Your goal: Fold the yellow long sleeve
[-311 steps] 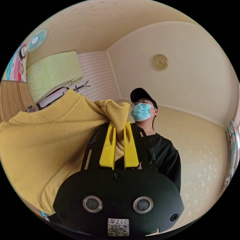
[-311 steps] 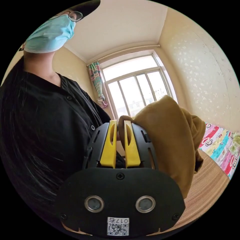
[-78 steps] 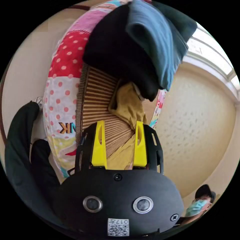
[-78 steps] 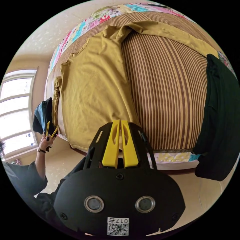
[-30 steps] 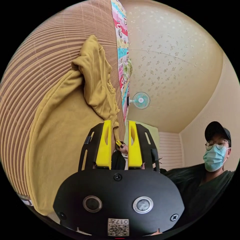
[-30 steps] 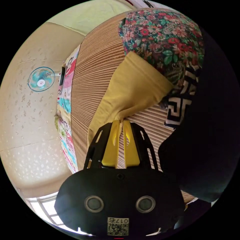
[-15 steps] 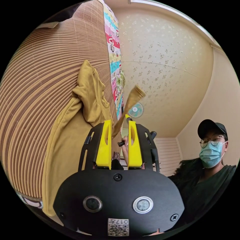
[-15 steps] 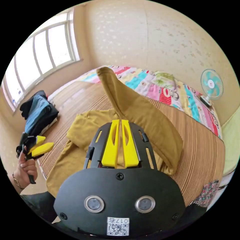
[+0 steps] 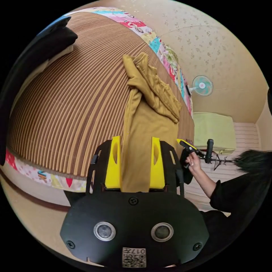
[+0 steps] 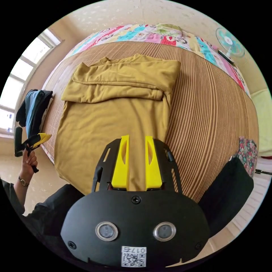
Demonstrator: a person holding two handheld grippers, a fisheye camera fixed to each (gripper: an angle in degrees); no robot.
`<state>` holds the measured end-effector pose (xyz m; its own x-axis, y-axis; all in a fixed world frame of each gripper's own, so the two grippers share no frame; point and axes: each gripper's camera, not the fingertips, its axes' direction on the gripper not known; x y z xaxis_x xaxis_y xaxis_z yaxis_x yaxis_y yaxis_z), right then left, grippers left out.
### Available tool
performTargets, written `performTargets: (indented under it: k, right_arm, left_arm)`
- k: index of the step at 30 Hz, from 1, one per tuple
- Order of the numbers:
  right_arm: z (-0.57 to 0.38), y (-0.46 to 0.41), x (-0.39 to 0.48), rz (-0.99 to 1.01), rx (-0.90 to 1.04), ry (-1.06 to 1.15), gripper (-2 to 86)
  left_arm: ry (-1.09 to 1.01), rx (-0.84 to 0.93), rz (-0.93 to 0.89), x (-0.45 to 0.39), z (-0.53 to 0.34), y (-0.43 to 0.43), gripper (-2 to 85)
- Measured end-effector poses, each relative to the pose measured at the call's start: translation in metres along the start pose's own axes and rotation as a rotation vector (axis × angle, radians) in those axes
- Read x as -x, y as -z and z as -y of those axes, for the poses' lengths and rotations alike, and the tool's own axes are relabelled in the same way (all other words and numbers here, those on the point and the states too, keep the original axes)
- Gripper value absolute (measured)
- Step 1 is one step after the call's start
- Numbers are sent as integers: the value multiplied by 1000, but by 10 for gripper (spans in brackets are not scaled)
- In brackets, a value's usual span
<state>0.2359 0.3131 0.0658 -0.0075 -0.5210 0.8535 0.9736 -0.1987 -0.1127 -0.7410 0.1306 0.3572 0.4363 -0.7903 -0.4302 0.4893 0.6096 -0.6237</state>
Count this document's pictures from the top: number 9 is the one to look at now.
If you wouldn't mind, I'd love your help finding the light green folded blanket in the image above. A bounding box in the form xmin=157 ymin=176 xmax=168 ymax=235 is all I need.
xmin=192 ymin=112 xmax=237 ymax=155

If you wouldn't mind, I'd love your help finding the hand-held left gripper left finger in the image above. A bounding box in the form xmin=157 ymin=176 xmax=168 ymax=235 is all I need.
xmin=105 ymin=136 xmax=123 ymax=190

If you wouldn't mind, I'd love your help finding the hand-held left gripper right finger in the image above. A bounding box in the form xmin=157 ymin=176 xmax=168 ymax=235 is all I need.
xmin=148 ymin=137 xmax=166 ymax=190

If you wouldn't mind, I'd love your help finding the bed with striped woven mat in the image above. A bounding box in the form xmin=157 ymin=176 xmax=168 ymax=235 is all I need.
xmin=5 ymin=6 xmax=195 ymax=193

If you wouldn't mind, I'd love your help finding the person's right hand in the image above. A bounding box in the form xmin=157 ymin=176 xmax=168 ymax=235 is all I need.
xmin=185 ymin=152 xmax=202 ymax=173

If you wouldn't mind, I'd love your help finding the person's right forearm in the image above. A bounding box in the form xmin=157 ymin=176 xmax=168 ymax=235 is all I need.
xmin=192 ymin=167 xmax=218 ymax=199

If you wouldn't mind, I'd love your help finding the person's body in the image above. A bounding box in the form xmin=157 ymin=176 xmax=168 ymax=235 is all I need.
xmin=199 ymin=87 xmax=272 ymax=272

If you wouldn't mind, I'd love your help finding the yellow long sleeve shirt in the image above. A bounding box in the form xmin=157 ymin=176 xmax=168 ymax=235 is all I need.
xmin=122 ymin=52 xmax=183 ymax=193

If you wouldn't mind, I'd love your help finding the wall fan with teal blades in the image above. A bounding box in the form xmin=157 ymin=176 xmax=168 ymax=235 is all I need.
xmin=188 ymin=75 xmax=214 ymax=97

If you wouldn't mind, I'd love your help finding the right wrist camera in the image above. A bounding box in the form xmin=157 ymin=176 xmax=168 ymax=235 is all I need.
xmin=205 ymin=139 xmax=214 ymax=164

